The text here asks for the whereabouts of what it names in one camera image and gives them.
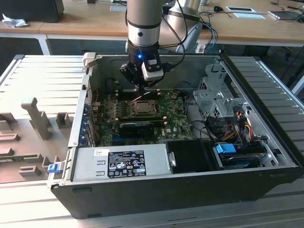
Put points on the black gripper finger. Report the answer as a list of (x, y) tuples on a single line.
[(153, 82), (129, 71)]

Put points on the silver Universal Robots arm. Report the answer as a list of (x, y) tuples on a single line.
[(142, 21)]

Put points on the CPU socket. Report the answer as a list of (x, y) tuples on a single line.
[(130, 109)]

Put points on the green motherboard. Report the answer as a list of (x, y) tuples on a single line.
[(175, 118)]

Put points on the black graphics card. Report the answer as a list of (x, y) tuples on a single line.
[(136, 129)]

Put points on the silver metal disk bay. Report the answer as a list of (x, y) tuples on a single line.
[(209, 97)]

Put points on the long wooden desk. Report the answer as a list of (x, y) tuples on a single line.
[(71, 21)]

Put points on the black plastic fan shroud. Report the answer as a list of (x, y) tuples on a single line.
[(190, 156)]

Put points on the black computer mouse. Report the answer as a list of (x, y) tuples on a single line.
[(218, 8)]

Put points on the hard disk in blue carrier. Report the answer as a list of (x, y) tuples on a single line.
[(225, 149)]

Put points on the grey power supply unit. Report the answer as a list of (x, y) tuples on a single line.
[(88, 164)]

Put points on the large black box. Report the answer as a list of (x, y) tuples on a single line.
[(31, 9)]

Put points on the black open PC case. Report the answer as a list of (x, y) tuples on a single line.
[(166, 197)]

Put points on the blue case latch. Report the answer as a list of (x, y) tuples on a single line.
[(53, 168)]

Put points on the crumpled white paper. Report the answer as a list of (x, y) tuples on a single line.
[(15, 21)]

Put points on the grey parts rack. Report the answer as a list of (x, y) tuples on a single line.
[(26, 142)]

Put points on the green RAM stick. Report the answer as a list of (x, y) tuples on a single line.
[(19, 158)]

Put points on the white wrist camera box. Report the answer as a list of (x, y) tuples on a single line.
[(153, 73)]

